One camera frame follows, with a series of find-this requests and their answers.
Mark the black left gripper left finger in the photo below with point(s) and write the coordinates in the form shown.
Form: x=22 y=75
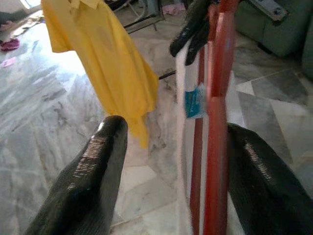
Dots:
x=93 y=176

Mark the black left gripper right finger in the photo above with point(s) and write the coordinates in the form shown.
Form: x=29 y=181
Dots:
x=264 y=191

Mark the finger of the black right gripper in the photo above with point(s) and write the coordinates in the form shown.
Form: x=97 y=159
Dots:
x=190 y=22
x=198 y=49

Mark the white shirt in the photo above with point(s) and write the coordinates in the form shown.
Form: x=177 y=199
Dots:
x=182 y=98

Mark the reddish brown plastic hanger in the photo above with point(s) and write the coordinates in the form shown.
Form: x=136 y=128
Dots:
x=215 y=147

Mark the yellow printed shirt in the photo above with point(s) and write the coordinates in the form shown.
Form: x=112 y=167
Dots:
x=102 y=61

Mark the grey green sofa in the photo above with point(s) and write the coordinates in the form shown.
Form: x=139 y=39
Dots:
x=281 y=39

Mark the pink paper sheet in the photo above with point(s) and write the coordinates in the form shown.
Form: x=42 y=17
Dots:
x=7 y=62

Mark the maroon cloth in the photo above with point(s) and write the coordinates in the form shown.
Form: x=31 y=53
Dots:
x=9 y=45

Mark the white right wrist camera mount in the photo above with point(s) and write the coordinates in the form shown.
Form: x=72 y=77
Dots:
x=269 y=8

